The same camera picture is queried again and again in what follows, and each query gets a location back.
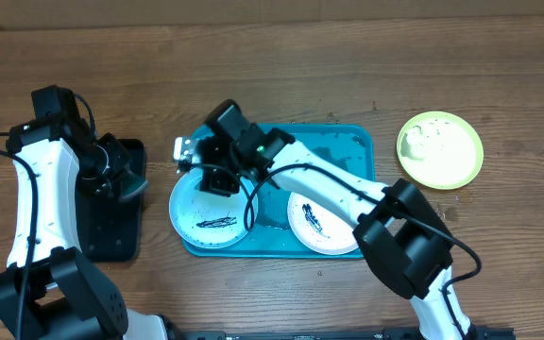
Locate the light blue plate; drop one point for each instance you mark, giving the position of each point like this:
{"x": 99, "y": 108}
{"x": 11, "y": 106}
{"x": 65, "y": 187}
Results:
{"x": 204, "y": 219}

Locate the teal plastic serving tray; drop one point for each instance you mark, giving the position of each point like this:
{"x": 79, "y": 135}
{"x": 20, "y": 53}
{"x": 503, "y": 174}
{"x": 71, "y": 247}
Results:
{"x": 346, "y": 146}

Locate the yellow-green plate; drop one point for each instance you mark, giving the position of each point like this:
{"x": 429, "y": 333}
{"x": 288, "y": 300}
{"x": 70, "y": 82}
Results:
{"x": 440, "y": 150}

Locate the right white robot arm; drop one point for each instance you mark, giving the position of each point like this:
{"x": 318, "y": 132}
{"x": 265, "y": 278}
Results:
{"x": 403, "y": 241}

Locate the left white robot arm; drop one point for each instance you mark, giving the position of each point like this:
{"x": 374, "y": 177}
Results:
{"x": 50, "y": 289}

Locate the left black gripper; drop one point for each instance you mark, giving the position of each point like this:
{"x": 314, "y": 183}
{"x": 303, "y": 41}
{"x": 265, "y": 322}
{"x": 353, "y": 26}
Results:
{"x": 122, "y": 156}

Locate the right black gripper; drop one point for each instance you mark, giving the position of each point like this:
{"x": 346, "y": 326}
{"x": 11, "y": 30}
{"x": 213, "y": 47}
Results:
{"x": 223, "y": 180}

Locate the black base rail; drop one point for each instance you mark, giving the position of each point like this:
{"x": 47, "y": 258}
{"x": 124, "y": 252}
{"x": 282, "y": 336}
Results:
{"x": 401, "y": 333}

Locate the black rectangular water tray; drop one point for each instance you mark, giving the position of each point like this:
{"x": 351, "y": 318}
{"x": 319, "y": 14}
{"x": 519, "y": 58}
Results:
{"x": 108, "y": 228}

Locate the white plate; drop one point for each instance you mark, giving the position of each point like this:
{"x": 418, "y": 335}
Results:
{"x": 317, "y": 228}

